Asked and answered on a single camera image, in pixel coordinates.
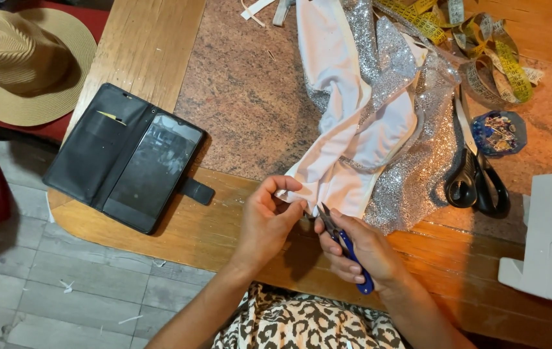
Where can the blue pin container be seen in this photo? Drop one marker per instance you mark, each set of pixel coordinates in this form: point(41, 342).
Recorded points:
point(499, 133)

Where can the yellow card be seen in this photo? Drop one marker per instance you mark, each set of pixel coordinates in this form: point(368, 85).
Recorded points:
point(111, 117)

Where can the blue thread snips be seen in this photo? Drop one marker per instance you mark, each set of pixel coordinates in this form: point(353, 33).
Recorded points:
point(353, 257)

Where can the leopard print clothing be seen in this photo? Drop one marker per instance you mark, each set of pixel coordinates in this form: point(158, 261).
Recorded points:
point(300, 322)

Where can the white fabric strip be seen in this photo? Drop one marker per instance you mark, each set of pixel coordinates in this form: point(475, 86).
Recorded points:
point(256, 9)

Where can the black wallet phone case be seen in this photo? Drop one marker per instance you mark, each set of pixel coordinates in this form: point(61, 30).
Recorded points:
point(96, 145)

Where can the grey fabric scrap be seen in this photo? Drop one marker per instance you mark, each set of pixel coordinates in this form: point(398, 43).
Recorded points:
point(281, 12)

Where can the red seat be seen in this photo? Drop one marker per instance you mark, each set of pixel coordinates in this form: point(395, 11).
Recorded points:
point(89, 17)

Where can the yellow measuring tape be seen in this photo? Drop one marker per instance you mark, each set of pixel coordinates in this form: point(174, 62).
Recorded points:
point(513, 72)

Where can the black smartphone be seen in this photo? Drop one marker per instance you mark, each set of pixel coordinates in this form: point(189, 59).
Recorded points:
point(152, 169)

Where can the white and silver sequin garment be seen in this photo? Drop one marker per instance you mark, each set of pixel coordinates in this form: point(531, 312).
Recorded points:
point(348, 121)

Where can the woven straw hat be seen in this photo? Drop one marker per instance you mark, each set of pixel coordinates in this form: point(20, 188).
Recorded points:
point(23, 63)

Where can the person's left hand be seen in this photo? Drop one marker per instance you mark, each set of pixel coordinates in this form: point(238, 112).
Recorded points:
point(259, 228)

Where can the person's right hand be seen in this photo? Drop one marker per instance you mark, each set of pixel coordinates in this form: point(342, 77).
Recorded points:
point(368, 257)

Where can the small white floor scrap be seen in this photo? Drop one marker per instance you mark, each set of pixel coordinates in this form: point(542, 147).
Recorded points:
point(130, 319)
point(159, 263)
point(67, 286)

